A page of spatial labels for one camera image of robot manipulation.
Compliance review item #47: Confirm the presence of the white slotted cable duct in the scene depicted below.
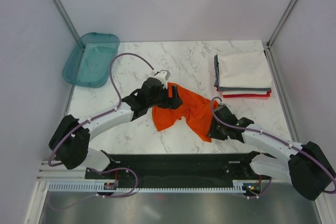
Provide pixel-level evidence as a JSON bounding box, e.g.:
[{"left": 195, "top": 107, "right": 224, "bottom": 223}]
[{"left": 47, "top": 180, "right": 258, "bottom": 193}]

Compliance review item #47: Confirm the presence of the teal plastic bin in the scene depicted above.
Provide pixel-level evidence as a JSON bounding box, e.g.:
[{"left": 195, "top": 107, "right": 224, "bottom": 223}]
[{"left": 62, "top": 33, "right": 120, "bottom": 88}]

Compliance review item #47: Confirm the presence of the left aluminium frame post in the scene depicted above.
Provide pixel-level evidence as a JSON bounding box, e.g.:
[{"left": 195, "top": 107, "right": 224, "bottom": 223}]
[{"left": 52, "top": 0, "right": 80, "bottom": 41}]

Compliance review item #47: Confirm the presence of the right aluminium side rail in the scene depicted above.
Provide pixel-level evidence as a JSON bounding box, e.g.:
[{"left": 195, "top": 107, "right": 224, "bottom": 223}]
[{"left": 263, "top": 44, "right": 301, "bottom": 143}]

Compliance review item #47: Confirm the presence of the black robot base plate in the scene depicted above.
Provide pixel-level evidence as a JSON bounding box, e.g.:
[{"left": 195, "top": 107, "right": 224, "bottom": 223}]
[{"left": 85, "top": 153, "right": 268, "bottom": 186}]

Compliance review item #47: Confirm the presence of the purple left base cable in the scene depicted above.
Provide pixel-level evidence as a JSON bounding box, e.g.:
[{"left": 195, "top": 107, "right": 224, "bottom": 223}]
[{"left": 48, "top": 167, "right": 139, "bottom": 212}]

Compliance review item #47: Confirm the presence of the right aluminium frame post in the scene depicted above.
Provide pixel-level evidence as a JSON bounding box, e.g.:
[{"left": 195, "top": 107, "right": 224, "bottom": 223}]
[{"left": 266, "top": 0, "right": 314, "bottom": 48}]

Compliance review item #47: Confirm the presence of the white folded t shirt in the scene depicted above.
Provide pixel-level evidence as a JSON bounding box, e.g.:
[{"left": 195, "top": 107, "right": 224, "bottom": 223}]
[{"left": 217, "top": 51, "right": 272, "bottom": 89}]

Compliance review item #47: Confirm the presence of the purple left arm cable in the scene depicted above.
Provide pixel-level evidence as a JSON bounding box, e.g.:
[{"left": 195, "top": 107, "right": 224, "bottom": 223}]
[{"left": 48, "top": 52, "right": 155, "bottom": 167}]

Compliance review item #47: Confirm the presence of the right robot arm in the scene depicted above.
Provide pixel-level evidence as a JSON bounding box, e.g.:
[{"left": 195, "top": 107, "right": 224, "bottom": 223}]
[{"left": 208, "top": 105, "right": 335, "bottom": 201}]

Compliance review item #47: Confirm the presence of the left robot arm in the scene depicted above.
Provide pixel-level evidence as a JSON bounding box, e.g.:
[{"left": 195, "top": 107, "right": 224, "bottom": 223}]
[{"left": 49, "top": 77, "right": 183, "bottom": 178}]

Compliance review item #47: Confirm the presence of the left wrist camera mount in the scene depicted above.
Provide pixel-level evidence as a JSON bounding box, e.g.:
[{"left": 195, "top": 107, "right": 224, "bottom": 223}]
[{"left": 153, "top": 70, "right": 171, "bottom": 85}]

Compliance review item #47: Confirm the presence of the orange t shirt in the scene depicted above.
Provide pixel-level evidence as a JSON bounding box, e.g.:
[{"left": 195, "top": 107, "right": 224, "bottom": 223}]
[{"left": 152, "top": 82, "right": 218, "bottom": 142}]

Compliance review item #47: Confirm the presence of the aluminium frame post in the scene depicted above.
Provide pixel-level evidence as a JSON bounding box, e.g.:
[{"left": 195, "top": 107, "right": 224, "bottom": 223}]
[
  {"left": 52, "top": 0, "right": 80, "bottom": 41},
  {"left": 266, "top": 0, "right": 314, "bottom": 48}
]

